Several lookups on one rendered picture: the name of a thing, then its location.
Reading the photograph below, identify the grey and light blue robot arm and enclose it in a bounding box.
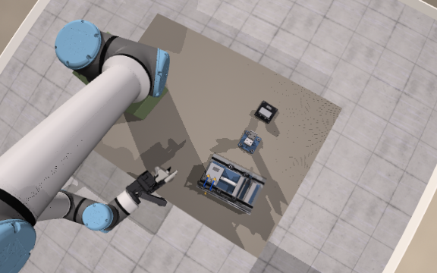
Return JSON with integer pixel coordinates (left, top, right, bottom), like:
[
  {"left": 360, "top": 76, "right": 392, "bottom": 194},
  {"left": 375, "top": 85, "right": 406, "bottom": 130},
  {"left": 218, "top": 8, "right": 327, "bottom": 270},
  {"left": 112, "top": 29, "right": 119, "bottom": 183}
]
[{"left": 0, "top": 20, "right": 170, "bottom": 273}]

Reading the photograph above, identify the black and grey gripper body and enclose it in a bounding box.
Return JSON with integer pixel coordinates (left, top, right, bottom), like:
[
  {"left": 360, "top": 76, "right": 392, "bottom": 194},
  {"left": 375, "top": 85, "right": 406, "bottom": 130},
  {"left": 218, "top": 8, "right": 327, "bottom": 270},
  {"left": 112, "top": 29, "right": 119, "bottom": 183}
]
[{"left": 126, "top": 171, "right": 157, "bottom": 205}]

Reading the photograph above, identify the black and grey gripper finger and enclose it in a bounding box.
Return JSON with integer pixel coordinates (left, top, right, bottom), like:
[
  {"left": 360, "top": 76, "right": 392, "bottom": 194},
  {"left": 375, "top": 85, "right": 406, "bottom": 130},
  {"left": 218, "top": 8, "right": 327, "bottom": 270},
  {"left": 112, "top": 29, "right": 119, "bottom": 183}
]
[
  {"left": 154, "top": 167, "right": 171, "bottom": 179},
  {"left": 151, "top": 169, "right": 178, "bottom": 192}
]

